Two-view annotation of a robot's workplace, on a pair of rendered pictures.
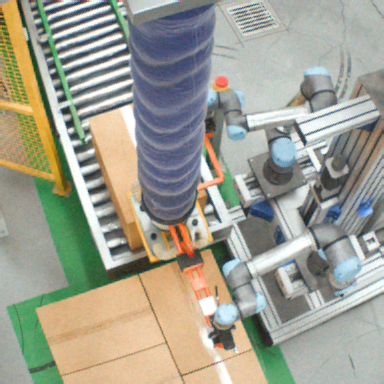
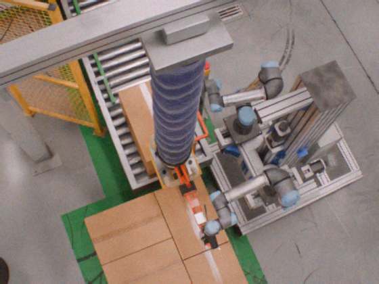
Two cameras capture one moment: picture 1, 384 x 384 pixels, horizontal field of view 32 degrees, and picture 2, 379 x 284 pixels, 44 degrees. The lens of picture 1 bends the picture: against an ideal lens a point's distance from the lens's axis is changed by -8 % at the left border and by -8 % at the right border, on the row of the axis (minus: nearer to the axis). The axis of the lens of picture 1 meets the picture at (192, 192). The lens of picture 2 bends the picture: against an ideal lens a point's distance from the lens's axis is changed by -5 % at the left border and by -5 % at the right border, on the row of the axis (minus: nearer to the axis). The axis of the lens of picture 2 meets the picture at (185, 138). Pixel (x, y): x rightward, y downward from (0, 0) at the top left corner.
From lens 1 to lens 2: 36 cm
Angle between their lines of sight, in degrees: 4
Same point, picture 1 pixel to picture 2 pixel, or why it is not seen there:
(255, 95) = (227, 65)
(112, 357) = (137, 249)
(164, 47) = (174, 80)
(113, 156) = (135, 117)
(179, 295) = (180, 204)
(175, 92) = (180, 103)
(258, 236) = (229, 161)
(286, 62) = (248, 40)
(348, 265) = (291, 196)
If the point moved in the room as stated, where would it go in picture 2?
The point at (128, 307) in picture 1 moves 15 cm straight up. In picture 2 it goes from (147, 214) to (146, 210)
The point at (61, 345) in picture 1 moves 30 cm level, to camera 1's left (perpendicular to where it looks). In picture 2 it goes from (101, 243) to (64, 240)
